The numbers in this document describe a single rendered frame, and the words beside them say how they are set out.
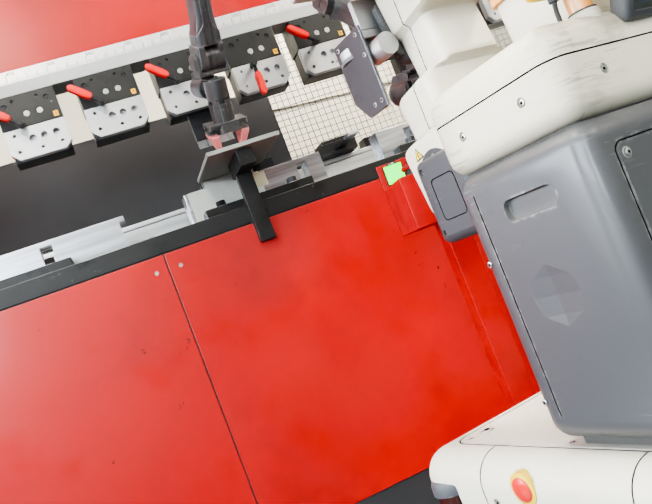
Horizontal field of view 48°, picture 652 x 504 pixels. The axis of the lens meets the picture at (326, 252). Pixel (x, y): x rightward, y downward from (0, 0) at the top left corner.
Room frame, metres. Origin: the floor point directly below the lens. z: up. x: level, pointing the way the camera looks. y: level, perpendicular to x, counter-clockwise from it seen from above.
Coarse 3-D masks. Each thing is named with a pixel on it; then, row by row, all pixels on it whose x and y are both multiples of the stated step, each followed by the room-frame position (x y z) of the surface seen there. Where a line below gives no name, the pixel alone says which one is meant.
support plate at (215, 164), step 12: (276, 132) 1.71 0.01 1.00; (240, 144) 1.68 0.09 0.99; (252, 144) 1.71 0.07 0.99; (264, 144) 1.76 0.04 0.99; (216, 156) 1.69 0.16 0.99; (228, 156) 1.74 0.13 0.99; (264, 156) 1.90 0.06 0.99; (204, 168) 1.76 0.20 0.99; (216, 168) 1.82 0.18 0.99; (228, 168) 1.87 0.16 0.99; (204, 180) 1.90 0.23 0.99
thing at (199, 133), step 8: (200, 112) 1.94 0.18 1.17; (208, 112) 1.95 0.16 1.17; (192, 120) 1.93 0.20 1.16; (200, 120) 1.94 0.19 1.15; (208, 120) 1.94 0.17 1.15; (192, 128) 1.93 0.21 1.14; (200, 128) 1.94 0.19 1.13; (200, 136) 1.93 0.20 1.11; (224, 136) 1.96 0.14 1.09; (232, 136) 1.97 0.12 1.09; (200, 144) 1.94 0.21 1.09; (208, 144) 1.95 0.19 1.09
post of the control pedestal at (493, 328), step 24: (456, 264) 1.68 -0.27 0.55; (480, 264) 1.67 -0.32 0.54; (480, 288) 1.67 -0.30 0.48; (480, 312) 1.67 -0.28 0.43; (504, 312) 1.68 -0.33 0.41; (480, 336) 1.71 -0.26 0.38; (504, 336) 1.67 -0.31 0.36; (504, 360) 1.67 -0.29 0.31; (504, 384) 1.68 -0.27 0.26; (528, 384) 1.67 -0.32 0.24
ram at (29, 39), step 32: (0, 0) 1.80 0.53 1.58; (32, 0) 1.82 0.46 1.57; (64, 0) 1.85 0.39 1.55; (96, 0) 1.87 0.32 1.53; (128, 0) 1.89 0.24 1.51; (160, 0) 1.91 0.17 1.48; (224, 0) 1.96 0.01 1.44; (256, 0) 1.98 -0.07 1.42; (0, 32) 1.80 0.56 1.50; (32, 32) 1.82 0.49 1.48; (64, 32) 1.84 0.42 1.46; (96, 32) 1.86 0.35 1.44; (128, 32) 1.88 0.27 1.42; (224, 32) 1.95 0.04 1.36; (0, 64) 1.79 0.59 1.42; (32, 64) 1.81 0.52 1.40; (96, 64) 1.85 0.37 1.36; (0, 96) 1.78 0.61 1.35
